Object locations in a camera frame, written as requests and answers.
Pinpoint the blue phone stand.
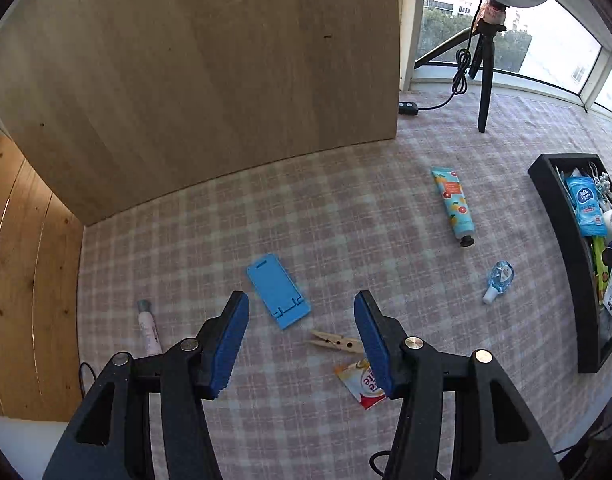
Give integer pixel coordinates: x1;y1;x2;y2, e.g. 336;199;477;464
246;253;311;331

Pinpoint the black container tray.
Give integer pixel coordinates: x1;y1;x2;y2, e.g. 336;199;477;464
527;152;612;374

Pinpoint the blue wet wipe packet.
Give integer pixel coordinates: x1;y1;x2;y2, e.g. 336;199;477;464
563;172;609;238

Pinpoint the slatted pine wood board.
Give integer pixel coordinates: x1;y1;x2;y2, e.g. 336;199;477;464
0;132;86;423

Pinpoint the wooden clothespin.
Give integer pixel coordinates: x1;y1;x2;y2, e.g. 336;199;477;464
307;329;365;355

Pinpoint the white creamer sachet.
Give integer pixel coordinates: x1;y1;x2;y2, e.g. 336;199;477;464
334;357;389;411

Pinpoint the black ring light cable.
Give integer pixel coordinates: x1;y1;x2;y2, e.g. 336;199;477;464
398;47;474;117

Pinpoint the fruit print hand cream tube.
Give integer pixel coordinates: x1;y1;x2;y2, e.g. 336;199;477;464
431;167;476;251

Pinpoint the light wooden panel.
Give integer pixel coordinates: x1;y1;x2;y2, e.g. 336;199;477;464
0;0;401;227

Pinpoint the ring light tripod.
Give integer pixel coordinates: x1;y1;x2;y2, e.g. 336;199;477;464
396;0;612;128

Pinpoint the small blue sanitizer bottle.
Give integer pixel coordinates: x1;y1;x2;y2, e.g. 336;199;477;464
482;261;515;306

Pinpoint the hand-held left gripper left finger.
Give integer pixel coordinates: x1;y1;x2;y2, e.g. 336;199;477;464
42;290;251;480

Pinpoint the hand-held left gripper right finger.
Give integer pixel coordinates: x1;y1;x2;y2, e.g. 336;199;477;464
353;290;564;480

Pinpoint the small pink bottle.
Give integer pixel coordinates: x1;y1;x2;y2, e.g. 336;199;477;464
137;299;163;356

